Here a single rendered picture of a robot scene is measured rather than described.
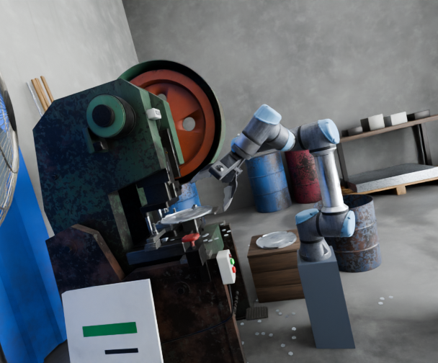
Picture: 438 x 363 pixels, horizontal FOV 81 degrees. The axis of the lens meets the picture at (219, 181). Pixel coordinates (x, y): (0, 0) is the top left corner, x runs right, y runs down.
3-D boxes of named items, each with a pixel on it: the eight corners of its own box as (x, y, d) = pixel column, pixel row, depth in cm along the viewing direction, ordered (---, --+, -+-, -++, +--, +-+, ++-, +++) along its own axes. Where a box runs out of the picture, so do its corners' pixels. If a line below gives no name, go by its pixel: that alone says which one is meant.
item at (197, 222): (225, 227, 147) (219, 204, 145) (221, 235, 133) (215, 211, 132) (184, 235, 151) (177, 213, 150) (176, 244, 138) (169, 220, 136)
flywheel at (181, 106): (175, 55, 183) (107, 123, 198) (165, 44, 163) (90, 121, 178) (240, 133, 184) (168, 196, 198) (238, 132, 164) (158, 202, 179)
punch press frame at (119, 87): (238, 294, 167) (185, 86, 153) (232, 344, 125) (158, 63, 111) (129, 310, 181) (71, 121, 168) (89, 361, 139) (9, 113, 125)
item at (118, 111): (177, 136, 170) (170, 109, 168) (126, 130, 105) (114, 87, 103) (153, 142, 173) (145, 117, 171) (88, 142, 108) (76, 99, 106)
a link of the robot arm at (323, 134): (326, 231, 130) (305, 124, 126) (359, 232, 120) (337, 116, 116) (318, 240, 121) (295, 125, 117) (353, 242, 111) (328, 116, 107)
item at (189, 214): (171, 213, 158) (171, 212, 158) (216, 203, 153) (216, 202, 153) (152, 228, 130) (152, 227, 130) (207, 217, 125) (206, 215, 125)
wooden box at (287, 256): (310, 269, 205) (302, 227, 202) (318, 297, 168) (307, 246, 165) (261, 275, 215) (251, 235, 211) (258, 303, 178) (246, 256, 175)
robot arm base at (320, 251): (329, 246, 135) (325, 229, 134) (333, 260, 121) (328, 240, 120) (300, 250, 140) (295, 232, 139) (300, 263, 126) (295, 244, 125)
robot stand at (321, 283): (348, 323, 141) (331, 245, 136) (355, 348, 124) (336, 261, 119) (313, 324, 146) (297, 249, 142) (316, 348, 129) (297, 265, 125)
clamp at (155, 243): (168, 236, 136) (163, 217, 135) (156, 249, 119) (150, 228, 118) (158, 238, 137) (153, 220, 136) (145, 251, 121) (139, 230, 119)
